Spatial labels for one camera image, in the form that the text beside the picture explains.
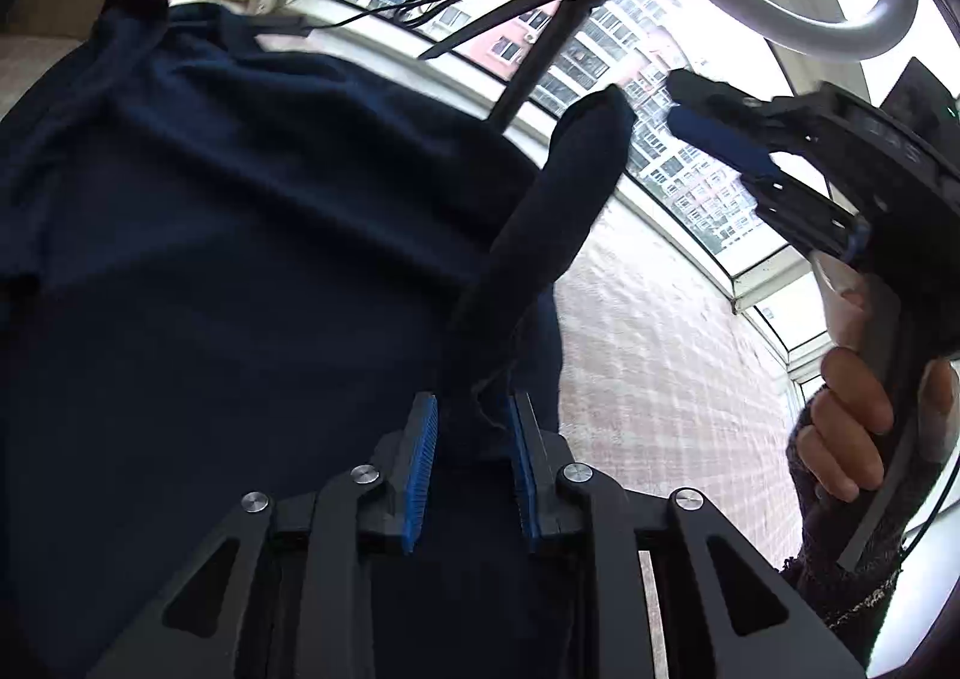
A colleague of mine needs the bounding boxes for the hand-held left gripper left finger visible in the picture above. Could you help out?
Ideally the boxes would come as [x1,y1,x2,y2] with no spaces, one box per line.
[86,391,440,679]

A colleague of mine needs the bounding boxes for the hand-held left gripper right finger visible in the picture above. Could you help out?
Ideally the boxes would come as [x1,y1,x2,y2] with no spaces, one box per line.
[508,391,867,679]

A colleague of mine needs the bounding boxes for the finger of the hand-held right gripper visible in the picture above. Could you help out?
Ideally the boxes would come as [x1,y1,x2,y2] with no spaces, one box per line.
[667,107,871,260]
[666,70,848,140]

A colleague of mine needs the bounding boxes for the navy blue shirt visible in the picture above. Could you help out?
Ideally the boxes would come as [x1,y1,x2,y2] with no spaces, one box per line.
[0,0,638,679]

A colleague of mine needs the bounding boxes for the person's right hand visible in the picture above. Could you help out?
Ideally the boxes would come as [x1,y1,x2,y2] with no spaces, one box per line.
[795,347,960,504]

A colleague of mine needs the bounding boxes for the black tripod stand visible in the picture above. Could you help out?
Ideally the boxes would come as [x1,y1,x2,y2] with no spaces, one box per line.
[416,0,661,128]

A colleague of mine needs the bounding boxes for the pink plaid blanket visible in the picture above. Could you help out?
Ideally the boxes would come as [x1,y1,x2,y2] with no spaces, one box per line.
[555,195,807,575]

